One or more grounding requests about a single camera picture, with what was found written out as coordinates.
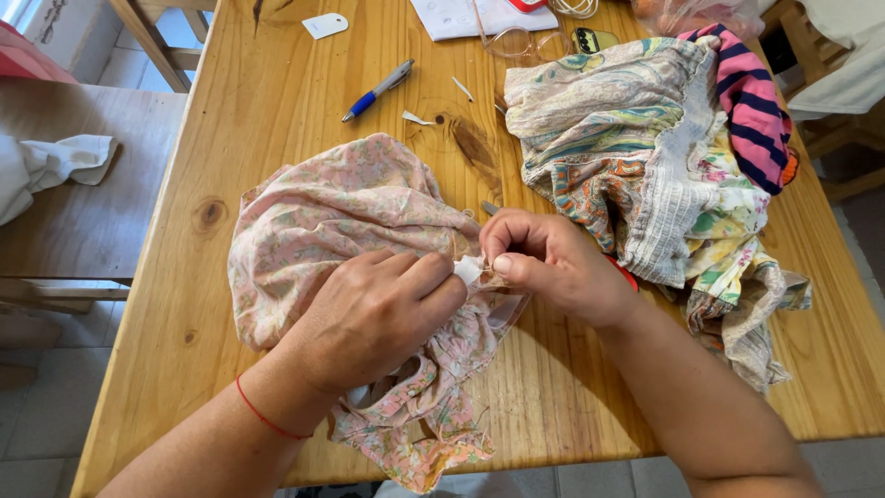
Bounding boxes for person's left hand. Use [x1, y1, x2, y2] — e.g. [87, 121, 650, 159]
[238, 249, 470, 438]

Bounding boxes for person's right hand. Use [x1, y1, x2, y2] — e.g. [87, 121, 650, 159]
[479, 209, 641, 330]

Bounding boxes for white fabric label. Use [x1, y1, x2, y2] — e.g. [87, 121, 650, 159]
[453, 255, 486, 286]

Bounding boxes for pink floral garment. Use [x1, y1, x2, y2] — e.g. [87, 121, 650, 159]
[227, 133, 531, 494]

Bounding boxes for white smocked floral garment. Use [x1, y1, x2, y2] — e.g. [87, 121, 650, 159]
[615, 41, 813, 394]

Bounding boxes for paisley patterned garment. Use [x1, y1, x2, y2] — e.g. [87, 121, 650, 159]
[503, 36, 716, 255]

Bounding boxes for blue silver pen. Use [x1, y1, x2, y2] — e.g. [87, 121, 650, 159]
[342, 58, 416, 123]

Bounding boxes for phone in olive case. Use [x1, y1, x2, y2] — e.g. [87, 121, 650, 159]
[571, 27, 622, 55]

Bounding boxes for clear pink eyeglasses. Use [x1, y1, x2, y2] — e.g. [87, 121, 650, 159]
[473, 0, 575, 62]

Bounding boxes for pink navy striped garment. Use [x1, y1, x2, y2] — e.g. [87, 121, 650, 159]
[676, 24, 794, 196]

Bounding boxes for white paper sheet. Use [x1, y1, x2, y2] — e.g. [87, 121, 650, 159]
[409, 0, 560, 42]

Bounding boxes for clear plastic bag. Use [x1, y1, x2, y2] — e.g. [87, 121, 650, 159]
[631, 0, 766, 42]

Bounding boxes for white plastic tag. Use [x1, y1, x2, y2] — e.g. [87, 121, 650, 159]
[301, 12, 350, 41]

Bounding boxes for wooden bench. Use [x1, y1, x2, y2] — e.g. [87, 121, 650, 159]
[0, 76, 189, 316]

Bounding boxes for wooden chair with cloth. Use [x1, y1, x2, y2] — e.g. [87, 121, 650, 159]
[759, 0, 885, 203]

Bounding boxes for white cloth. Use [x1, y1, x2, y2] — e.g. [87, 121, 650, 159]
[0, 133, 119, 228]

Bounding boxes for red pink fabric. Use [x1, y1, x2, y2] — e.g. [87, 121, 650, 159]
[0, 19, 79, 86]

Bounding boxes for red handled scissors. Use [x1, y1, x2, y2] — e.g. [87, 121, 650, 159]
[481, 200, 641, 293]

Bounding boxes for red string bracelet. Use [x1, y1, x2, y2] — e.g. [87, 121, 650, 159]
[236, 375, 313, 441]

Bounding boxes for white coiled cable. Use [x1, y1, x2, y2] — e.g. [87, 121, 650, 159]
[549, 0, 600, 20]

